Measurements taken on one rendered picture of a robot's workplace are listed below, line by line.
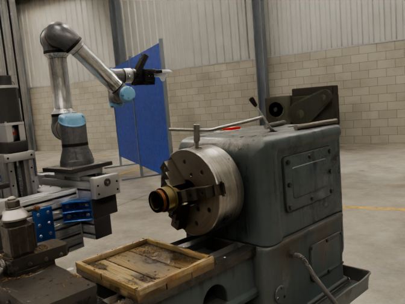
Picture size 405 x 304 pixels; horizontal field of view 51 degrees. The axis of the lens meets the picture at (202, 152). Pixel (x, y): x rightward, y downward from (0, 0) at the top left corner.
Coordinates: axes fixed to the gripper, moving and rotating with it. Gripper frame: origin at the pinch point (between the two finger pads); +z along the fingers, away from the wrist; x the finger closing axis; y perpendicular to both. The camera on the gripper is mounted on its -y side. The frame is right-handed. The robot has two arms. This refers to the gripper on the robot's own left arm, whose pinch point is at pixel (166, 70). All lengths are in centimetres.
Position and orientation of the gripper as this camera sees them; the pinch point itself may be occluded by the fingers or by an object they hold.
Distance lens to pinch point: 235.2
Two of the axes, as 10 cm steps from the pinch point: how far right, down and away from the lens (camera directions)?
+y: 0.1, 9.7, 2.3
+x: 5.2, 1.9, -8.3
